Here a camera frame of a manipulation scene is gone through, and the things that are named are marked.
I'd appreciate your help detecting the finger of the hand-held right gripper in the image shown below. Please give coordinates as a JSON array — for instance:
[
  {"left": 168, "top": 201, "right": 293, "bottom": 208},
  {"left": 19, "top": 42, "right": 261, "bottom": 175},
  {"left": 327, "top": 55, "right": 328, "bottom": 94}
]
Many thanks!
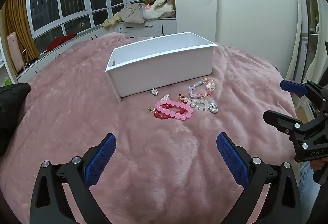
[
  {"left": 280, "top": 80, "right": 310, "bottom": 98},
  {"left": 263, "top": 110, "right": 304, "bottom": 135}
]

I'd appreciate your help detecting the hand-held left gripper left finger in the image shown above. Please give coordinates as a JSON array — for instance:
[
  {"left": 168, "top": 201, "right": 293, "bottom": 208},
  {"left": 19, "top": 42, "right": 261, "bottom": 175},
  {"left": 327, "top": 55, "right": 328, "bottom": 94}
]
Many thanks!
[{"left": 29, "top": 133, "right": 117, "bottom": 224}]

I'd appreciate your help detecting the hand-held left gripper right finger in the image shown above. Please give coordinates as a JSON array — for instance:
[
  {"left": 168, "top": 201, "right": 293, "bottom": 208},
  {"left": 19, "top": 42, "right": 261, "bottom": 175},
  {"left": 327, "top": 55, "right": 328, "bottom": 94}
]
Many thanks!
[{"left": 216, "top": 132, "right": 301, "bottom": 224}]

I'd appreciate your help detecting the white bead bracelet heart pendant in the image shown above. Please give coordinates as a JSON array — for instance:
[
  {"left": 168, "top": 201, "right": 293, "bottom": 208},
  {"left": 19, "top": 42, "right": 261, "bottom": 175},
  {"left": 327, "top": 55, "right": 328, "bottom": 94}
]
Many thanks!
[{"left": 187, "top": 97, "right": 219, "bottom": 114}]

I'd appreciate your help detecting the red bead bracelet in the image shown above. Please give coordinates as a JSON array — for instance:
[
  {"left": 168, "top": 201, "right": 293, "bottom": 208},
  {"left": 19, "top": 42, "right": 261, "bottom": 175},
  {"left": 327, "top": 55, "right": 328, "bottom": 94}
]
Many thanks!
[{"left": 153, "top": 102, "right": 189, "bottom": 120}]

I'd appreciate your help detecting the pink bead bracelet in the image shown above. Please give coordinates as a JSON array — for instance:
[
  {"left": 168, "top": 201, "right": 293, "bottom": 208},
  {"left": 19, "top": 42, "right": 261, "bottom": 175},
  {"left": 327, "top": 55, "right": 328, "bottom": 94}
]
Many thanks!
[{"left": 154, "top": 100, "right": 193, "bottom": 121}]

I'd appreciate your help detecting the pastel multicolour bead bracelet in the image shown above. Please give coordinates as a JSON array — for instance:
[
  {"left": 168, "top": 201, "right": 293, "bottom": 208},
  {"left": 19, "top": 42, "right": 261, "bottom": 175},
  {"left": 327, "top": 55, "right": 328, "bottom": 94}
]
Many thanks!
[{"left": 188, "top": 78, "right": 216, "bottom": 98}]

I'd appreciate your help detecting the white storage box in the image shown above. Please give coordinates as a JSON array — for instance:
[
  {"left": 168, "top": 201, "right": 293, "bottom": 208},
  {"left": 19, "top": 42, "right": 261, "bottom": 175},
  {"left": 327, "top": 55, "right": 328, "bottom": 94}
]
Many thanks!
[{"left": 105, "top": 32, "right": 218, "bottom": 103}]

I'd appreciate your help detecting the person's right hand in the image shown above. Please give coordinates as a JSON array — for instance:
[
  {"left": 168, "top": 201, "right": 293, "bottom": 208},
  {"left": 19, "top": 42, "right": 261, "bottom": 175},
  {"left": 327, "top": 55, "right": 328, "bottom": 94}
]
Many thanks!
[{"left": 311, "top": 159, "right": 325, "bottom": 171}]

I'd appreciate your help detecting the person's jeans leg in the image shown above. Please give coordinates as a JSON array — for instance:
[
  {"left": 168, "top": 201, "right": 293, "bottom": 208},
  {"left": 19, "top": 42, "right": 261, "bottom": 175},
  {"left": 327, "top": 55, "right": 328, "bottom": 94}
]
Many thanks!
[{"left": 298, "top": 161, "right": 322, "bottom": 222}]

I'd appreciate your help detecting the pink plush blanket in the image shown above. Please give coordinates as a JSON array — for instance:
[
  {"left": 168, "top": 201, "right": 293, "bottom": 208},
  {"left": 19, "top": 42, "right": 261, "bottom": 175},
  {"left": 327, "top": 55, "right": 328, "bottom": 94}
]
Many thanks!
[{"left": 0, "top": 32, "right": 312, "bottom": 224}]

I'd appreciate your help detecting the standing mirror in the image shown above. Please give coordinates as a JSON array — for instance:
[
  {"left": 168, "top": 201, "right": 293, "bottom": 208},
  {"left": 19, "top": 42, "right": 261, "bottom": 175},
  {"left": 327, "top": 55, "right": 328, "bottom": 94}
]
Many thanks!
[{"left": 286, "top": 0, "right": 322, "bottom": 84}]

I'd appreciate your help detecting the dark cloth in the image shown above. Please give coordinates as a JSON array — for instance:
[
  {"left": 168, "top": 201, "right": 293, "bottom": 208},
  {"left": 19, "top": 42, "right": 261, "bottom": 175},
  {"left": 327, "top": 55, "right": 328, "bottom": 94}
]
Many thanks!
[{"left": 0, "top": 83, "right": 32, "bottom": 158}]

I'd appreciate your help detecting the red cloth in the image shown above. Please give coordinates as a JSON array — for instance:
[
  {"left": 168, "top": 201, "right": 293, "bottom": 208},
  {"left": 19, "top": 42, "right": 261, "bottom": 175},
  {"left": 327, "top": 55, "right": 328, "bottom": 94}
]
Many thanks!
[{"left": 46, "top": 33, "right": 77, "bottom": 50}]

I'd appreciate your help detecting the white window cabinet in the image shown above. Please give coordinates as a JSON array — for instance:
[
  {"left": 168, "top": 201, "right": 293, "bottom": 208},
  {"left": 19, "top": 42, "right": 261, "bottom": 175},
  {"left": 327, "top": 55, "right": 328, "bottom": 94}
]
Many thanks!
[{"left": 17, "top": 18, "right": 177, "bottom": 84}]

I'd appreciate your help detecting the beige clothes pile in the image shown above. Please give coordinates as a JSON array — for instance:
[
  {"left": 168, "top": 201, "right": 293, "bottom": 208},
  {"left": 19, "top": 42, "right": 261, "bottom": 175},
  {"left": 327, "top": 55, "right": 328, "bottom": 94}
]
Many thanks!
[{"left": 101, "top": 2, "right": 148, "bottom": 28}]

